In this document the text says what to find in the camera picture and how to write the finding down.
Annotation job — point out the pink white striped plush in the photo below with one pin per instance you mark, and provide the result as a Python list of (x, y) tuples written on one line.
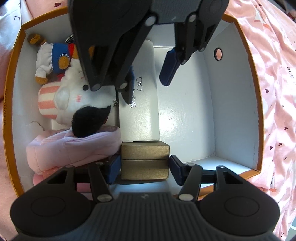
[(46, 102)]

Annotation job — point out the pink patterned bed duvet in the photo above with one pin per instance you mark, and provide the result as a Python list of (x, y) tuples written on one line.
[(270, 35)]

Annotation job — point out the bear plush in sailor outfit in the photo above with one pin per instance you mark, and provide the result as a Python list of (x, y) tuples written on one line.
[(53, 58)]

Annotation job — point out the pink plush pouch with carabiner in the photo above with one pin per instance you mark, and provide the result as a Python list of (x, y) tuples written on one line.
[(53, 150)]

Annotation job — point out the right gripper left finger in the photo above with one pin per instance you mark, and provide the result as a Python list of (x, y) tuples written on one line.
[(65, 200)]

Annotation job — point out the white black cat plush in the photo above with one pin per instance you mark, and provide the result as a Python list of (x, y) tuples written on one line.
[(84, 110)]

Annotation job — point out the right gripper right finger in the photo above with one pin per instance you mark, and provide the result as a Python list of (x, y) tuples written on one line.
[(225, 200)]

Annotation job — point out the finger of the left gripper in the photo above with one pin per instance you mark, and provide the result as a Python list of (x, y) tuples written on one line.
[(171, 63), (127, 92)]

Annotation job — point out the orange cardboard box white inside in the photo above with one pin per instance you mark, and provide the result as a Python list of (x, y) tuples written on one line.
[(210, 114)]

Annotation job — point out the small gold cardboard box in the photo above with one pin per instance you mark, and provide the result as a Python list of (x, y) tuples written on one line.
[(145, 161)]

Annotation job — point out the white glasses case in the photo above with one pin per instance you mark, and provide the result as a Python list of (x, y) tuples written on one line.
[(139, 121)]

